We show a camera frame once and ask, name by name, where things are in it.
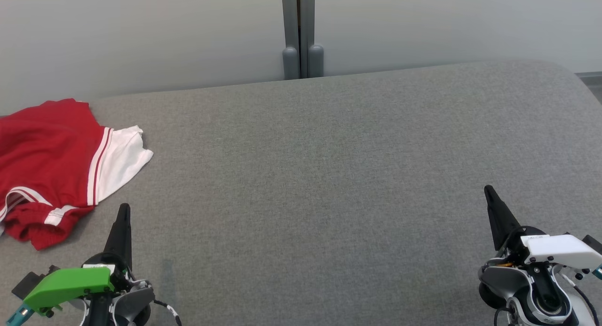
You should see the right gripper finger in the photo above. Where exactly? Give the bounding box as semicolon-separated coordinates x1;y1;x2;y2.
484;185;523;251

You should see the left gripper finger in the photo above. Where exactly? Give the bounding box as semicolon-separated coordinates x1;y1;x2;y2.
103;203;133;271

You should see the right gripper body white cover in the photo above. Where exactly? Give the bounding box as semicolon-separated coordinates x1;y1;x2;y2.
498;226;602;271

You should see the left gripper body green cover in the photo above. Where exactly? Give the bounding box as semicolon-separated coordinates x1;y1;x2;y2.
23;252;138;317

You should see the red white-sleeved T-shirt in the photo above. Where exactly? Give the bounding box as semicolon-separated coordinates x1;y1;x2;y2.
0;98;154;209

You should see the left camera teal connector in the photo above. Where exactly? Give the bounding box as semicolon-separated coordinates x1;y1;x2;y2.
6;303;34;326

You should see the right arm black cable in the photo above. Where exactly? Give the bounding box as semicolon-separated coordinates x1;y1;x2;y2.
567;274;602;326

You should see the black cable with white tag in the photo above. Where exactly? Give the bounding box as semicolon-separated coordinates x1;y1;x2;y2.
151;299;183;326

